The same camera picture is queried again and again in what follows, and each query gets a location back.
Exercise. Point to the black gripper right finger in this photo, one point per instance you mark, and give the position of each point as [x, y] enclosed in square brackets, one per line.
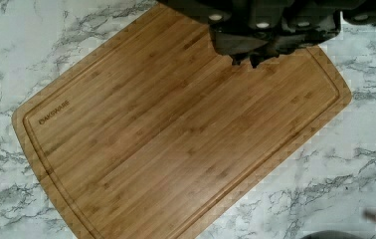
[285, 43]

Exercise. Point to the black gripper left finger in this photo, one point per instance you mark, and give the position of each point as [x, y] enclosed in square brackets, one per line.
[236, 41]

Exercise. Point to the bamboo cutting board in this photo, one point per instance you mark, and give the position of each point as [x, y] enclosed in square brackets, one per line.
[153, 135]

